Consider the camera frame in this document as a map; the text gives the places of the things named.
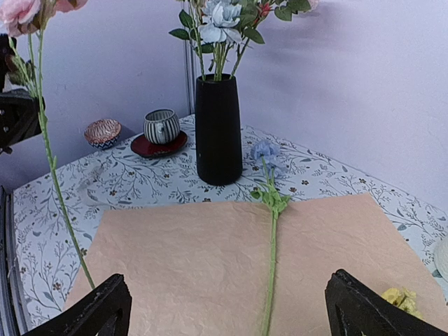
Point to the black tall vase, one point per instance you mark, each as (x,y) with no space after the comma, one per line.
(218,130)

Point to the white rose stem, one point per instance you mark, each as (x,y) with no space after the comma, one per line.
(191,20)

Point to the red floral saucer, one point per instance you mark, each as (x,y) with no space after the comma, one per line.
(144,148)

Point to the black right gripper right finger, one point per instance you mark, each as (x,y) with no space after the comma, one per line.
(354,309)

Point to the white printed ribbon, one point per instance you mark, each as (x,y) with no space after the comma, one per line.
(92,177)

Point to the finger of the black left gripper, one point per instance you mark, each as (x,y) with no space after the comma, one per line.
(19,118)

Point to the floral patterned table mat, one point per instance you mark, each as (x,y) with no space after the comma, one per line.
(47,259)

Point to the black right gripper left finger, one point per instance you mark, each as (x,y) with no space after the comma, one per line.
(104,311)

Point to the aluminium frame rail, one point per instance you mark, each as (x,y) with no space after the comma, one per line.
(14,315)

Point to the light blue rose stem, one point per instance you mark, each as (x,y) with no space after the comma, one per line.
(228,25)

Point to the cream ceramic mug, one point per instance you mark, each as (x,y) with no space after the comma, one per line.
(441,258)

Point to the yellow daisy bunch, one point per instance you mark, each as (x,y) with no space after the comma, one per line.
(403,299)

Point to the black white striped cup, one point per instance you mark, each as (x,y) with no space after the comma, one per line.
(161,126)

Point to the pink rose stem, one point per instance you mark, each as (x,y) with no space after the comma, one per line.
(284,9)
(31,18)

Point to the red patterned bowl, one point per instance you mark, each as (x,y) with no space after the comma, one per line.
(103,134)

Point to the blue hydrangea stem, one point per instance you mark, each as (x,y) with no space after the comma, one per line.
(267,154)

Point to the left aluminium post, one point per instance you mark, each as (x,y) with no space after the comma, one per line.
(190,73)

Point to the peach wrapping paper sheet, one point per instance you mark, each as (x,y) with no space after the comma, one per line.
(203,269)

